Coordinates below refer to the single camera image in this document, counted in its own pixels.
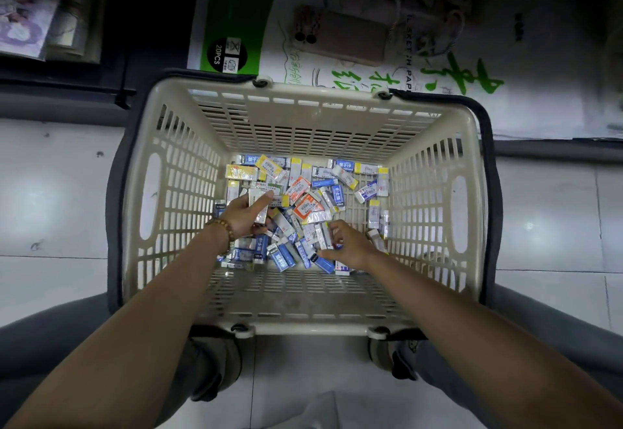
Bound person's right hand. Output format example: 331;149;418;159
316;219;383;273

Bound person's left hand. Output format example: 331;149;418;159
219;190;276;242

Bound white eraser bundle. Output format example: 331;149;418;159
248;188;271;225

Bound pile of mixed packaged erasers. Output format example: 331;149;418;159
214;153;390;277

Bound beige plastic shopping basket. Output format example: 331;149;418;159
106;69;503;340

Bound person's right forearm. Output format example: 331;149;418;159
365;248;623;429

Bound person's left forearm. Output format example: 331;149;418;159
5;229;234;429

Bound person's right shoe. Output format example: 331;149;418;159
368;336;419;381

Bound person's shoe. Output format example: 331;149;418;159
189;336;243;403
368;336;419;381

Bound person's left shoe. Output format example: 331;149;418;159
189;336;243;403

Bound grey plastic stool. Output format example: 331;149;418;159
272;389;341;429

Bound green and white paper pack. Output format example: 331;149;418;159
187;0;604;140

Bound dark metal shelf unit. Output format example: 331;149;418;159
0;0;623;164

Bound purple cartoon cover book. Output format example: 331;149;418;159
0;0;106;63

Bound wooden bead bracelet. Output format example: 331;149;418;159
204;218;236;245

